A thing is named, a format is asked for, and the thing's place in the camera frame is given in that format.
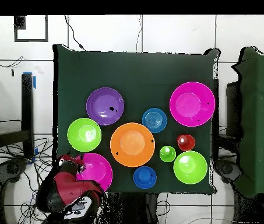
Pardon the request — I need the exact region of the green plastic bowl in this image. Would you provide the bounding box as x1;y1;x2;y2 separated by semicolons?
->
66;117;103;153
173;150;208;185

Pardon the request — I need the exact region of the translucent blue bowl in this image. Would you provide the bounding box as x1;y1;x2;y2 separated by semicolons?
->
142;107;168;134

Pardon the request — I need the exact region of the pink plastic bowl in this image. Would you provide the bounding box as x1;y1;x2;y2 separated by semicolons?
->
169;81;216;128
75;152;113;192

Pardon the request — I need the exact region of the orange plastic bowl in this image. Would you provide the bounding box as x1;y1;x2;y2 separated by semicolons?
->
110;122;156;168

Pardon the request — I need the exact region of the black cable with plug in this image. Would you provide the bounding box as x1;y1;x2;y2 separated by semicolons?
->
63;15;87;51

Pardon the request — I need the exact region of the purple plastic bowl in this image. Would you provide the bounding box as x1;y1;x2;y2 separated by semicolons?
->
86;87;125;126

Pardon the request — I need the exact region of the black floor cable tangle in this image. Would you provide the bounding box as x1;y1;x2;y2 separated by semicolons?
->
0;137;54;224

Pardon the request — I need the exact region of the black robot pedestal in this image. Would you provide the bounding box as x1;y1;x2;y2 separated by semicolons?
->
103;192;159;224

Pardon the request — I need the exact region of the black stand with blue tape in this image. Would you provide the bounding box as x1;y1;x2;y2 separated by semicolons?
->
0;71;38;165

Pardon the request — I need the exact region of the green plastic cup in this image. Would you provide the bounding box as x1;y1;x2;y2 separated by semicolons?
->
159;145;177;163

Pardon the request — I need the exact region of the orange-red plastic cup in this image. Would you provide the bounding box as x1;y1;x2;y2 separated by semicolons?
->
177;134;196;152

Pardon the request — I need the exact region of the black pedestal foot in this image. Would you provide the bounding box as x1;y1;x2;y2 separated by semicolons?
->
0;157;29;185
214;158;243;185

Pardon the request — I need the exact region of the dark blue bowl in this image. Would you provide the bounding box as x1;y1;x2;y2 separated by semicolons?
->
133;166;157;190

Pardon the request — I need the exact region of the black square floor frame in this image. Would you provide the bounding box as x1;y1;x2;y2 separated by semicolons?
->
13;15;49;43

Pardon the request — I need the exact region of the dark green tablecloth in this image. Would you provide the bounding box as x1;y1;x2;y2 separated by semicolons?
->
52;44;221;194

